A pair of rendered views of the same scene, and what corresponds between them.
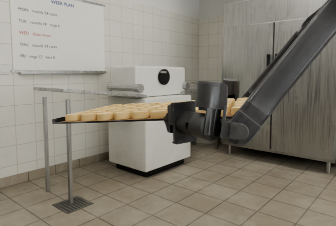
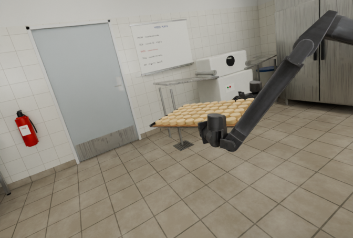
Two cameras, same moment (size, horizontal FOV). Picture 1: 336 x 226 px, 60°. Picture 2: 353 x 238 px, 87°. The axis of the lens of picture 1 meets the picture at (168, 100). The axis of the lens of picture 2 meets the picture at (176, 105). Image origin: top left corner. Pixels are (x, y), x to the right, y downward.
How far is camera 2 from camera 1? 33 cm
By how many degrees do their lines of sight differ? 24
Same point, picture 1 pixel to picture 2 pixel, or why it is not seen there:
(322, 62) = not seen: outside the picture
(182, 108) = (205, 124)
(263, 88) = (242, 120)
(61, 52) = (165, 57)
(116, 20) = (195, 27)
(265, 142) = (315, 95)
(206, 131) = (213, 143)
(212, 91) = (214, 121)
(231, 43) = (282, 23)
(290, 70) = (258, 109)
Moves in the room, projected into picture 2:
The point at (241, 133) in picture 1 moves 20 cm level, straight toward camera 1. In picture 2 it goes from (230, 146) to (206, 182)
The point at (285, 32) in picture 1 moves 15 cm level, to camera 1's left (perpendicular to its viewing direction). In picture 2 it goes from (330, 4) to (318, 8)
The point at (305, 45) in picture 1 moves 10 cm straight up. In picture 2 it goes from (267, 93) to (265, 62)
